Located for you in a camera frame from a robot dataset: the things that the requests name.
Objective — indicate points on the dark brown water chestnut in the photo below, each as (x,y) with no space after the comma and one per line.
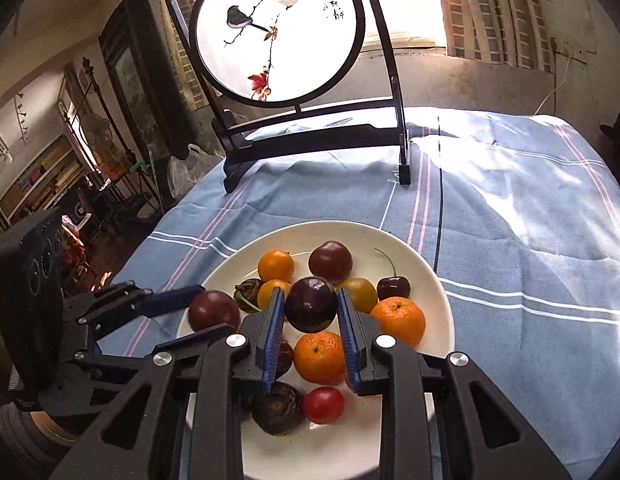
(286,356)
(246,294)
(277,408)

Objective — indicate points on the orange mandarin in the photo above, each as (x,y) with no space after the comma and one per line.
(398,321)
(320,357)

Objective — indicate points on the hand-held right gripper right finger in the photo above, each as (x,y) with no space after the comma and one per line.
(351,340)

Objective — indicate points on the checked curtain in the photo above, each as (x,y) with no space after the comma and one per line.
(182,60)
(489,10)

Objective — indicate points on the tall dark framed painting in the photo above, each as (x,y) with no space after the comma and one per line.
(140,80)

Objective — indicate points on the floor fan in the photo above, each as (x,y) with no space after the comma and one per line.
(97,132)

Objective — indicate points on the wall outlet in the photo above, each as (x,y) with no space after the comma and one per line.
(567,45)

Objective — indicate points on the white ceiling bulb fixture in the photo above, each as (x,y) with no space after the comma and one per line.
(0,146)

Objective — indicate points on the black-framed bird painting screen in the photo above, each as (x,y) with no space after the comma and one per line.
(315,50)

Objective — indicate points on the large dark purple tomato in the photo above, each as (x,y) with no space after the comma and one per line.
(311,305)

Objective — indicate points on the white round plate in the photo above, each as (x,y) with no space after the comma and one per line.
(225,270)

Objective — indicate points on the blue striped tablecloth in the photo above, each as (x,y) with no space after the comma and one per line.
(514,260)

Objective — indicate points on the dark red cherry with stem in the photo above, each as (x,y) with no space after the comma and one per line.
(393,288)

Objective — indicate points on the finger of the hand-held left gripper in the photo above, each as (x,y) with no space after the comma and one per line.
(190,342)
(165,301)

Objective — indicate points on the bookshelf with books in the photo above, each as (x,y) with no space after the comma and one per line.
(35,180)

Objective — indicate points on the person's left forearm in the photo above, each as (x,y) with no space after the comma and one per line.
(25,432)

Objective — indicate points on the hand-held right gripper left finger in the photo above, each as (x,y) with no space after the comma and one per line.
(272,340)

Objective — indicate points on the yellow-green tomato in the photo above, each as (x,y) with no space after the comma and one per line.
(364,294)

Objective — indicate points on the ceiling track light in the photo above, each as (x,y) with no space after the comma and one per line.
(21,115)

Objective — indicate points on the white plastic bag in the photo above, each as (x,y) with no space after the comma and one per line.
(187,170)

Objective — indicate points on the red cherry tomato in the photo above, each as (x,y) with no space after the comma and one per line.
(324,405)

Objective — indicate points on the small orange tomato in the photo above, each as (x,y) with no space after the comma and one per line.
(276,265)
(269,295)

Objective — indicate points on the dark object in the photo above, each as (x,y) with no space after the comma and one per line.
(617,132)

